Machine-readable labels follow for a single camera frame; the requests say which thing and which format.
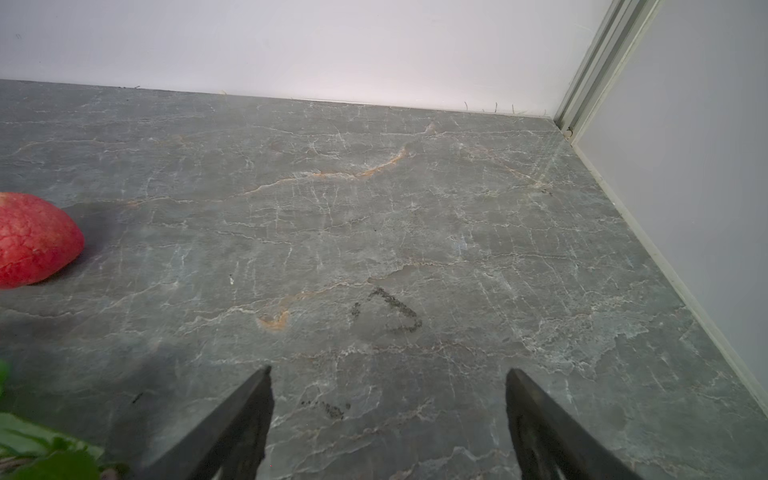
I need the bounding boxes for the red fake apple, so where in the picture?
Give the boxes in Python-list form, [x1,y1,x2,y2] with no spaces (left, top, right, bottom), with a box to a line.
[1,192,85,290]

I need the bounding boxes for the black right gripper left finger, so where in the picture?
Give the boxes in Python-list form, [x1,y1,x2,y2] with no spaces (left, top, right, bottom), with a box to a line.
[133,365,274,480]

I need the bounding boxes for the dark purple fake grapes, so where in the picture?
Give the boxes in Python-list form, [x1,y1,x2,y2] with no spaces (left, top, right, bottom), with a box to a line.
[0,359,130,480]

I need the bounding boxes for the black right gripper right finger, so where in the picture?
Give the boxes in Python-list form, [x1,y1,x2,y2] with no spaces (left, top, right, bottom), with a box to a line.
[505,368,639,480]

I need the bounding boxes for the aluminium frame corner post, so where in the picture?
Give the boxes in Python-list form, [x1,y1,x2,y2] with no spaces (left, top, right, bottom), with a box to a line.
[554,0,662,143]

